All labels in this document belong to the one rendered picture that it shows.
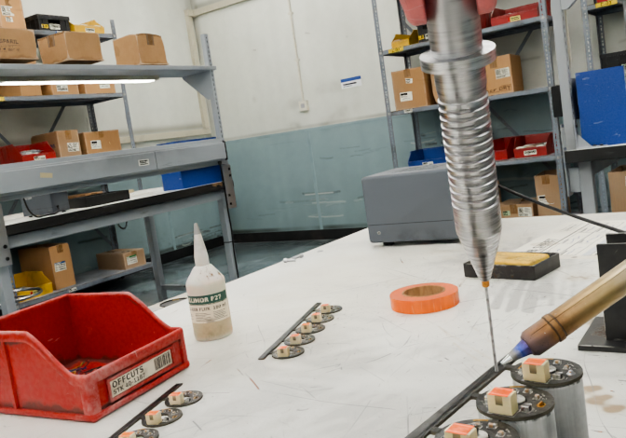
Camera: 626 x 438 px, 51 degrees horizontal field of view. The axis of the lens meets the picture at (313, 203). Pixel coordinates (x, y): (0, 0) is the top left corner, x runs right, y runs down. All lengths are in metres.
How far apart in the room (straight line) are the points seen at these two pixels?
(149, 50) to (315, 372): 2.97
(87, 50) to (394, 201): 2.40
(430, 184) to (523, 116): 4.22
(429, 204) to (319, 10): 5.03
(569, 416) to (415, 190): 0.63
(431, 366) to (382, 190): 0.46
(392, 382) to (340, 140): 5.31
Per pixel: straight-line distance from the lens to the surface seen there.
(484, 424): 0.22
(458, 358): 0.46
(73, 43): 3.09
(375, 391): 0.42
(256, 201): 6.34
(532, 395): 0.24
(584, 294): 0.20
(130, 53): 3.37
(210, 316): 0.58
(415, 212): 0.86
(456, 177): 0.15
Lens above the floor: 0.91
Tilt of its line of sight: 6 degrees down
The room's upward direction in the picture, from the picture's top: 8 degrees counter-clockwise
